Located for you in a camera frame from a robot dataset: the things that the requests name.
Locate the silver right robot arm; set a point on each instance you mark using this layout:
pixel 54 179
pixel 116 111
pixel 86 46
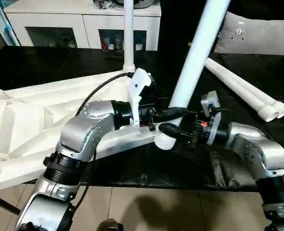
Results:
pixel 257 154

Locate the light blue pole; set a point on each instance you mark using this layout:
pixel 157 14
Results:
pixel 7 21

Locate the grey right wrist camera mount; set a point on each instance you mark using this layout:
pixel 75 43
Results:
pixel 212 108

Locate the black cabinet with gold label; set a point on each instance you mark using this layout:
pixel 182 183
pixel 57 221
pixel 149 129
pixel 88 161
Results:
pixel 180 24

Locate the dark grey helmet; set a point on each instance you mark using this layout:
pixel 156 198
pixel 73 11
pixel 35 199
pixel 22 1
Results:
pixel 142 3

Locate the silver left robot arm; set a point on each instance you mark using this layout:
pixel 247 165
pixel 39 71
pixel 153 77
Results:
pixel 79 139

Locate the white plastic table top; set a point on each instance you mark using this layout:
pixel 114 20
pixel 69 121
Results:
pixel 26 120

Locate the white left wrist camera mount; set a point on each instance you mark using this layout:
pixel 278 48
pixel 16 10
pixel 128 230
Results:
pixel 138 94

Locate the white cabinet with glass doors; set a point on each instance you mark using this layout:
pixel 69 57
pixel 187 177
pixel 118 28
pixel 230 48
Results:
pixel 60 24

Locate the black stand foot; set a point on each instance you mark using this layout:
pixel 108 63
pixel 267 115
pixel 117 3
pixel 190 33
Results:
pixel 2 203

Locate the black work mat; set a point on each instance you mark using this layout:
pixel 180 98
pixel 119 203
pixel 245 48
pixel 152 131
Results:
pixel 180 168

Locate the white plastic table leg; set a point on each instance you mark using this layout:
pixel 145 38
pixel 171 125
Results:
pixel 128 33
pixel 233 86
pixel 200 48
pixel 250 84

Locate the dark clutter pile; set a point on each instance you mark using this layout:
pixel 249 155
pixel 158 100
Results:
pixel 103 4

